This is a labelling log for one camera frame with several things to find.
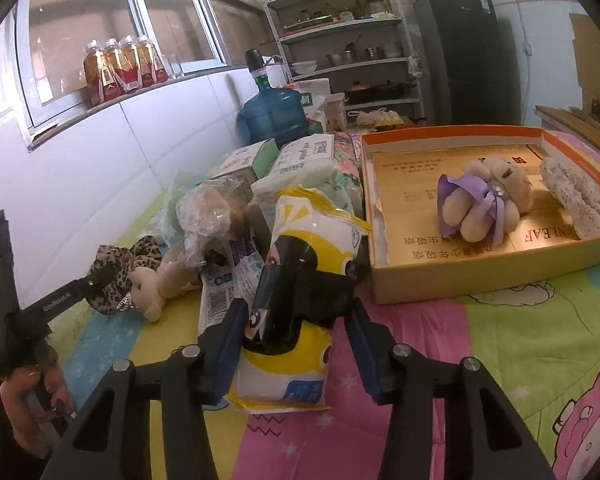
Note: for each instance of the cardboard sheet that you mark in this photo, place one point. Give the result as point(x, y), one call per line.
point(592, 60)

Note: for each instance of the pink plastic container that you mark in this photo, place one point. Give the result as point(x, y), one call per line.
point(336, 110)

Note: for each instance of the white cardboard carton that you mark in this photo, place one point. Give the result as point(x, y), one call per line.
point(310, 92)

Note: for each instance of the bag of eggs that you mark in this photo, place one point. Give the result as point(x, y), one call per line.
point(380, 119)

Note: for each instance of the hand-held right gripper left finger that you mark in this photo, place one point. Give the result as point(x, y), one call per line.
point(230, 355)

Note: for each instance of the red drink bottle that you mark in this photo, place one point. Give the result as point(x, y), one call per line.
point(150, 62)
point(129, 65)
point(112, 72)

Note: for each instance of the black frying pan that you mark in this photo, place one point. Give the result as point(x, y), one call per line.
point(390, 90)

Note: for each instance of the stack of white bowls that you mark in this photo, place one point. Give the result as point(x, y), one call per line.
point(305, 66)

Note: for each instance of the dark grey fridge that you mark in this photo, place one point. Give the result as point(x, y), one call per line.
point(460, 60)

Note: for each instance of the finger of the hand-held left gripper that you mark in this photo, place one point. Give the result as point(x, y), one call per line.
point(70, 297)

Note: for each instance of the wooden boards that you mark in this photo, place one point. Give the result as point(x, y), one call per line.
point(575, 116)

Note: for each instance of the pale green tissue pack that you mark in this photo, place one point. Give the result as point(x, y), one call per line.
point(325, 182)

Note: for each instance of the sliding window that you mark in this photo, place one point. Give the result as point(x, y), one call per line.
point(135, 5)

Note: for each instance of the plush bear purple dress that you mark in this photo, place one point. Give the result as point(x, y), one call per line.
point(480, 210)

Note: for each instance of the green tray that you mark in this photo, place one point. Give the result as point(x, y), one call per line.
point(305, 25)

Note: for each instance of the green white tissue box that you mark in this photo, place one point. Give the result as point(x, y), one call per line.
point(250, 160)

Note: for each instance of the black water pump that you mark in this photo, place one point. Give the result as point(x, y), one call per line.
point(255, 62)

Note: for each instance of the clear glass cup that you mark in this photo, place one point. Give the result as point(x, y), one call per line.
point(172, 67)

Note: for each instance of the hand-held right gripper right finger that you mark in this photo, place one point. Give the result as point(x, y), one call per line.
point(367, 360)

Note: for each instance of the yellow cartoon towel pack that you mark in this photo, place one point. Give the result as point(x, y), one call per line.
point(305, 240)

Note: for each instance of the white metal shelf rack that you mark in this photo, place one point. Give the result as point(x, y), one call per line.
point(410, 35)

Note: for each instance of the plush bear leopard dress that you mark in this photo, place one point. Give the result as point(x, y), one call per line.
point(145, 295)

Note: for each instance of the red-lidded black pot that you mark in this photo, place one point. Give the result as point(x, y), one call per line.
point(359, 94)

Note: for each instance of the blue white packet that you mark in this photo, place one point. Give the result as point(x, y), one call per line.
point(225, 280)

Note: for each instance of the person's left hand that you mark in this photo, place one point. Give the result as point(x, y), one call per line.
point(20, 405)

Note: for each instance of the blue water jug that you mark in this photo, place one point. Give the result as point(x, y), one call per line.
point(275, 115)

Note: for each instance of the green item in plastic bag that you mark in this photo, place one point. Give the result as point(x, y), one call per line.
point(170, 210)

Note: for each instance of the white crumbly cake packet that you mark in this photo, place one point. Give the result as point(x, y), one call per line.
point(575, 195)

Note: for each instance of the orange-rimmed cardboard box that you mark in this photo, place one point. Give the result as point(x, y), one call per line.
point(430, 280)

